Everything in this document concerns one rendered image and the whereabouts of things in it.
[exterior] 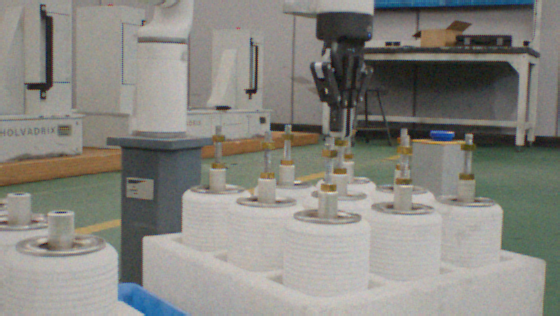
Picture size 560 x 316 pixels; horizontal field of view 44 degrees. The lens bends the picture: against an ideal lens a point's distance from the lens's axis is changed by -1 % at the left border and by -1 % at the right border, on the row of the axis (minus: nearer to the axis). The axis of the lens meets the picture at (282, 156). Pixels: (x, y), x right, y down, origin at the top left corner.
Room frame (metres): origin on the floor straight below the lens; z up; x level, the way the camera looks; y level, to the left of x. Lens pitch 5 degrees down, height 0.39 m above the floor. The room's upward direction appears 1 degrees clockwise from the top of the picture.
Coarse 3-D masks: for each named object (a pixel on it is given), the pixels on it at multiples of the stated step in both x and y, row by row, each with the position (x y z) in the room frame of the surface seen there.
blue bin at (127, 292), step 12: (120, 288) 0.92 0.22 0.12; (132, 288) 0.93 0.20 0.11; (144, 288) 0.91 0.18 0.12; (120, 300) 0.92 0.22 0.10; (132, 300) 0.93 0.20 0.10; (144, 300) 0.90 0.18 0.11; (156, 300) 0.87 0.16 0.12; (144, 312) 0.90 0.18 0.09; (156, 312) 0.87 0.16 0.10; (168, 312) 0.84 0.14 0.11; (180, 312) 0.82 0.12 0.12
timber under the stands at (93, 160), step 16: (224, 144) 4.10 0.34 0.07; (240, 144) 4.27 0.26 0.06; (256, 144) 4.45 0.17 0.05; (304, 144) 5.10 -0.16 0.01; (32, 160) 2.86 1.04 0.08; (48, 160) 2.87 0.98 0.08; (64, 160) 2.94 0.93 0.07; (80, 160) 3.03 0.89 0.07; (96, 160) 3.12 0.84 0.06; (112, 160) 3.21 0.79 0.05; (0, 176) 2.63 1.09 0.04; (16, 176) 2.70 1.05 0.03; (32, 176) 2.78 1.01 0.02; (48, 176) 2.86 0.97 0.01; (64, 176) 2.94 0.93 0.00
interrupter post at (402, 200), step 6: (396, 186) 0.82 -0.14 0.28; (402, 186) 0.82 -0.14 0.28; (408, 186) 0.82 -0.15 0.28; (396, 192) 0.82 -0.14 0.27; (402, 192) 0.82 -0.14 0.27; (408, 192) 0.82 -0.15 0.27; (396, 198) 0.82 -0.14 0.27; (402, 198) 0.82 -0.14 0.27; (408, 198) 0.82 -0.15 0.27; (396, 204) 0.82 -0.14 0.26; (402, 204) 0.82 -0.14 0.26; (408, 204) 0.82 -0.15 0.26
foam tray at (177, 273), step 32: (160, 256) 0.92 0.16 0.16; (192, 256) 0.85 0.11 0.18; (224, 256) 0.87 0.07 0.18; (512, 256) 0.89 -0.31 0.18; (160, 288) 0.92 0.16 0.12; (192, 288) 0.84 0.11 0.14; (224, 288) 0.78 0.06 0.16; (256, 288) 0.73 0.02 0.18; (288, 288) 0.72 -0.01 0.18; (384, 288) 0.73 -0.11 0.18; (416, 288) 0.74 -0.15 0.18; (448, 288) 0.76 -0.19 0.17; (480, 288) 0.80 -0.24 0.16; (512, 288) 0.84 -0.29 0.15
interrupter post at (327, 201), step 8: (320, 192) 0.75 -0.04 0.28; (328, 192) 0.75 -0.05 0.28; (336, 192) 0.75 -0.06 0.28; (320, 200) 0.75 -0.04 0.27; (328, 200) 0.75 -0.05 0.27; (336, 200) 0.75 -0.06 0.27; (320, 208) 0.75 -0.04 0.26; (328, 208) 0.75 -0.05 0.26; (336, 208) 0.75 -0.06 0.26; (320, 216) 0.75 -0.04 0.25; (328, 216) 0.75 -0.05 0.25; (336, 216) 0.75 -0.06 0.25
